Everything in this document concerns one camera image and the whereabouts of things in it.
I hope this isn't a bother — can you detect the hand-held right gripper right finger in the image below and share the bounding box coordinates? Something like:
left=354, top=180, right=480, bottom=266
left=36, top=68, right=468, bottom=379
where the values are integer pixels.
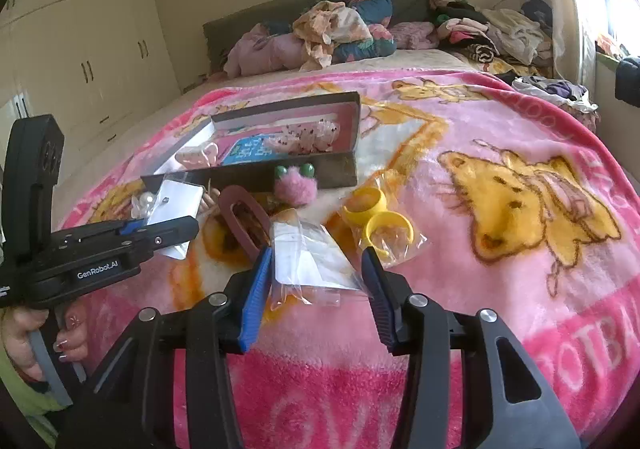
left=361, top=246, right=583, bottom=449

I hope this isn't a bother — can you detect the yellow bangle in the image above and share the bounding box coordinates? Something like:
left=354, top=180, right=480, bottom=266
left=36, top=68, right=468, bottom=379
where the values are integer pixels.
left=342, top=187, right=389, bottom=226
left=363, top=211, right=417, bottom=261

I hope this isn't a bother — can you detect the pile of pillows and clothes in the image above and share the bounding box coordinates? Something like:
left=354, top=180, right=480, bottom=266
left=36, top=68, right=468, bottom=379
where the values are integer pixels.
left=310, top=0, right=399, bottom=64

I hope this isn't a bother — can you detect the tortoiseshell hair clip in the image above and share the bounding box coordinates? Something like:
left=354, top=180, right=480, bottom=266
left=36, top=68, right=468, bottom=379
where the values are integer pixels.
left=235, top=208, right=272, bottom=246

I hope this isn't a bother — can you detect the cream curtain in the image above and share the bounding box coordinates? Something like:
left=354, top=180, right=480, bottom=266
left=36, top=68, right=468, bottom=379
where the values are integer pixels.
left=531, top=0, right=597, bottom=82

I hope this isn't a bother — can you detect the dark cloth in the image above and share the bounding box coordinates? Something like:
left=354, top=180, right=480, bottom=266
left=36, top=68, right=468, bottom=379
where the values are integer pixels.
left=615, top=56, right=640, bottom=103

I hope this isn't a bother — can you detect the cream built-in wardrobe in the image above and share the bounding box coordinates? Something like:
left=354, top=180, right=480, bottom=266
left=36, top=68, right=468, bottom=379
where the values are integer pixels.
left=0, top=0, right=182, bottom=167

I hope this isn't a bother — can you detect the purple and white clothes heap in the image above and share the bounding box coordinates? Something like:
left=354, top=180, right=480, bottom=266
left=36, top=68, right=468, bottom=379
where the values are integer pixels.
left=510, top=75, right=599, bottom=116

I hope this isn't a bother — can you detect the clear plastic bag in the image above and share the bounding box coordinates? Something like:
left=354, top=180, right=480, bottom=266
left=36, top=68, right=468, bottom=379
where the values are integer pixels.
left=339, top=173, right=432, bottom=271

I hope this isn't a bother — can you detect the maroon oval hair clip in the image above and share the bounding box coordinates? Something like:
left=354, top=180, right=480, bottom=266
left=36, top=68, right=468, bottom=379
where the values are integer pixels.
left=217, top=185, right=274, bottom=256

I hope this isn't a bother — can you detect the pink fluffy hair tie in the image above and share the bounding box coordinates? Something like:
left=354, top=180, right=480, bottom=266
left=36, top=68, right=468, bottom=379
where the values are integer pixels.
left=273, top=163, right=317, bottom=206

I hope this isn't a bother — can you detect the pile of mixed clothes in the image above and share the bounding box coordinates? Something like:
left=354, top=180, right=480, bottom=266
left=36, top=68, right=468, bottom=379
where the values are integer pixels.
left=431, top=0, right=556, bottom=80

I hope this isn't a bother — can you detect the white pearl flower hair clip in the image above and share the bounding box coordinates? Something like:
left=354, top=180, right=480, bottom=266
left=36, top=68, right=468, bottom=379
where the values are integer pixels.
left=131, top=191, right=162, bottom=220

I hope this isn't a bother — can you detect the peach patterned cloth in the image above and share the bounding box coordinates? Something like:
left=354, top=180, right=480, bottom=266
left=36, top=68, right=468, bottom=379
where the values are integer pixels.
left=292, top=1, right=373, bottom=70

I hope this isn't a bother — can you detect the pink speckled hair accessory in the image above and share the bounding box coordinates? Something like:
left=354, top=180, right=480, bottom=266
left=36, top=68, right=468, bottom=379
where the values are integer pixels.
left=264, top=121, right=342, bottom=156

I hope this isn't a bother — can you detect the pink bedding bundle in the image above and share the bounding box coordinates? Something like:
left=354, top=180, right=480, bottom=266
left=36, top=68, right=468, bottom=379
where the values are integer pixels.
left=222, top=24, right=311, bottom=78

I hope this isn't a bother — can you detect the white earring card packet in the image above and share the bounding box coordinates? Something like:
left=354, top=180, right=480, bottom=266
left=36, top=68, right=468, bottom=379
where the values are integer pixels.
left=147, top=177, right=202, bottom=261

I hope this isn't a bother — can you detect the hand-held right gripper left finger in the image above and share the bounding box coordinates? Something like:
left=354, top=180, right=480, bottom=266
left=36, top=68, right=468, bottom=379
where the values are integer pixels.
left=55, top=245, right=275, bottom=449

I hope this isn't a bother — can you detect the pink crumpled cloth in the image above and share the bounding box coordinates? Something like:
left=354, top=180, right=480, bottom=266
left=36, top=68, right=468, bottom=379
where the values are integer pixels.
left=389, top=21, right=442, bottom=50

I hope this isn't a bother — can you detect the person's left hand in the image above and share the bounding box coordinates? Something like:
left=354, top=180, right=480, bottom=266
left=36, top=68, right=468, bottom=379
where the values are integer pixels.
left=0, top=307, right=89, bottom=383

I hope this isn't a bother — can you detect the pale hair claw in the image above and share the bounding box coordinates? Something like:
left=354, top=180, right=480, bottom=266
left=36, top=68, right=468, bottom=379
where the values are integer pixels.
left=177, top=141, right=221, bottom=170

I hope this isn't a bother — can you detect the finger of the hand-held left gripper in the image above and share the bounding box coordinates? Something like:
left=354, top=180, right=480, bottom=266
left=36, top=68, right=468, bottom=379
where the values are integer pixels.
left=135, top=216, right=201, bottom=256
left=118, top=220, right=151, bottom=238

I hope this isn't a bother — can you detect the pink shallow cardboard box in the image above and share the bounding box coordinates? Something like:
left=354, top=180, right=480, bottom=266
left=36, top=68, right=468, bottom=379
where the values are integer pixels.
left=140, top=91, right=362, bottom=196

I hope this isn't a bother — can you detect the orange patterned cloth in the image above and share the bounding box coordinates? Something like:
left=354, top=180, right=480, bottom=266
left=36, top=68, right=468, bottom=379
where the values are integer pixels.
left=595, top=34, right=629, bottom=60

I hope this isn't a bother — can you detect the clear packet with white card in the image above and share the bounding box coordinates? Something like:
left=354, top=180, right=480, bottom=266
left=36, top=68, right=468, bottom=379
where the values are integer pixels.
left=269, top=209, right=374, bottom=308

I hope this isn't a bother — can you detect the pink printed blanket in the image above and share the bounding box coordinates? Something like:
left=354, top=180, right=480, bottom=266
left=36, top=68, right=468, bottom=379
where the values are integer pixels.
left=60, top=71, right=640, bottom=449

